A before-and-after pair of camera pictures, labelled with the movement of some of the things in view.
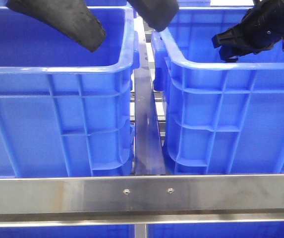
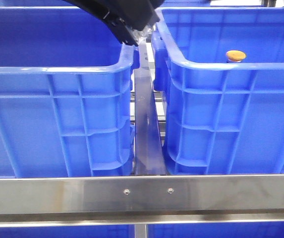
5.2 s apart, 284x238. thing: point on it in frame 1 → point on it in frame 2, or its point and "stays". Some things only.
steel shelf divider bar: [149, 156] stays
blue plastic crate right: [222, 117] stays
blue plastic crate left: [52, 109] stays
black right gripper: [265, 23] → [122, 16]
